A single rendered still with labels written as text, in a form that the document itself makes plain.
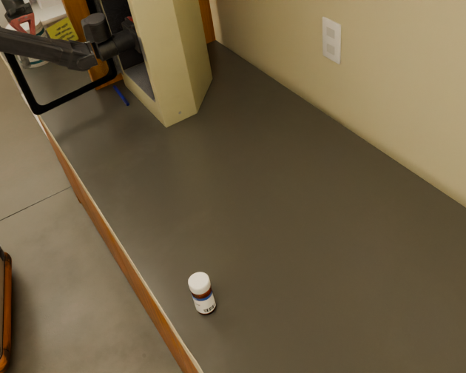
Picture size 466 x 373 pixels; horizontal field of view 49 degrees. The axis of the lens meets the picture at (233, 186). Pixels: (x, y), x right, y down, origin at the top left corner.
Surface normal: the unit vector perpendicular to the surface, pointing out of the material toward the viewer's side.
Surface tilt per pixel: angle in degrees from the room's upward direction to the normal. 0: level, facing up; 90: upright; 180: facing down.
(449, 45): 90
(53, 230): 0
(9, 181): 0
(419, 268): 0
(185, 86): 90
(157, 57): 90
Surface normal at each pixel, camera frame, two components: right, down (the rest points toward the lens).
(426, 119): -0.84, 0.45
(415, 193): -0.13, -0.72
